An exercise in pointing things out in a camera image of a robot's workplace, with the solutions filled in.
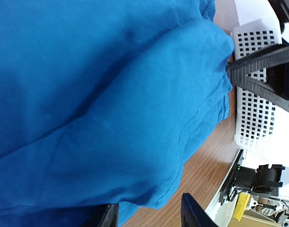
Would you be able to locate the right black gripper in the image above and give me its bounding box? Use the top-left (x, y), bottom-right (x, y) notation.
top-left (227, 44), bottom-right (289, 113)

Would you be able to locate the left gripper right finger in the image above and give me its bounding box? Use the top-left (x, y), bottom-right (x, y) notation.
top-left (181, 193), bottom-right (218, 227)

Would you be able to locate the front aluminium rail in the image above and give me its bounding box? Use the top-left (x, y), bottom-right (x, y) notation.
top-left (205, 148), bottom-right (244, 227)

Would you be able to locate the white laundry basket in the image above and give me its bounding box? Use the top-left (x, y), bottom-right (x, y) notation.
top-left (231, 17), bottom-right (282, 150)

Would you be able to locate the blue garment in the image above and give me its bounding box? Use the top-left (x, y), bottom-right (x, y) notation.
top-left (0, 0), bottom-right (234, 227)

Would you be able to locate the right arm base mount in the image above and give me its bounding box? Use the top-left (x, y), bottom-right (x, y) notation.
top-left (232, 165), bottom-right (286, 199)

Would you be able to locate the background lab clutter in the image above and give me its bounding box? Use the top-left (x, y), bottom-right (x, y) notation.
top-left (219, 151), bottom-right (289, 227)

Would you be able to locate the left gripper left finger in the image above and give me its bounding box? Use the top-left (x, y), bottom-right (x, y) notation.
top-left (82, 203), bottom-right (119, 227)

